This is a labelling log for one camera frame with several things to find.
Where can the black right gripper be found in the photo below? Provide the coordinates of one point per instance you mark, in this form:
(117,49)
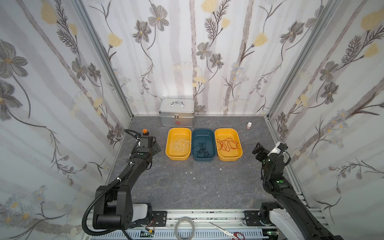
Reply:
(259,149)

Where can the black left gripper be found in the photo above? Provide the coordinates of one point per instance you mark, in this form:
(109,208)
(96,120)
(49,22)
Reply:
(148,141)

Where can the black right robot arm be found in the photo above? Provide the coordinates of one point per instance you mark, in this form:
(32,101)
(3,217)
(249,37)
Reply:
(288,213)

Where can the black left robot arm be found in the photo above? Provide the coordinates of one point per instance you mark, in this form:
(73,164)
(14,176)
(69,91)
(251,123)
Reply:
(113,209)

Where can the brown bottle orange cap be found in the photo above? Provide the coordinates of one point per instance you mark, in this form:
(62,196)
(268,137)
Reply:
(146,132)

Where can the left yellow plastic bin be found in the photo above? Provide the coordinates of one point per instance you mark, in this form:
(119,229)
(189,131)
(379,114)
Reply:
(179,144)

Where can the yellow plastic bin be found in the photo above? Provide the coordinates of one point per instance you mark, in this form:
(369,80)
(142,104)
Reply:
(228,144)
(179,144)

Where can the small white-capped pink bottle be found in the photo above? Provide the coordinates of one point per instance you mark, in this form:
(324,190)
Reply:
(248,126)

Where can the right yellow plastic bin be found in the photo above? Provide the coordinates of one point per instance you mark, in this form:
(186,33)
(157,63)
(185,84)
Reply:
(228,144)

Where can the silver aluminium first-aid case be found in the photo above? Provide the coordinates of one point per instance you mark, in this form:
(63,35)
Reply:
(177,113)

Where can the dark teal plastic bin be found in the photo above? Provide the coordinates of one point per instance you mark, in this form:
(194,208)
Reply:
(203,145)

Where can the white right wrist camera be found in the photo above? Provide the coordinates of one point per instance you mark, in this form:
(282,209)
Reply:
(279,147)

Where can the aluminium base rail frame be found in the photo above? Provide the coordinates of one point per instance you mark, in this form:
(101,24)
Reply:
(195,225)

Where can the scissors on rail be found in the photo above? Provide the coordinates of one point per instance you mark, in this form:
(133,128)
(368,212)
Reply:
(229,234)

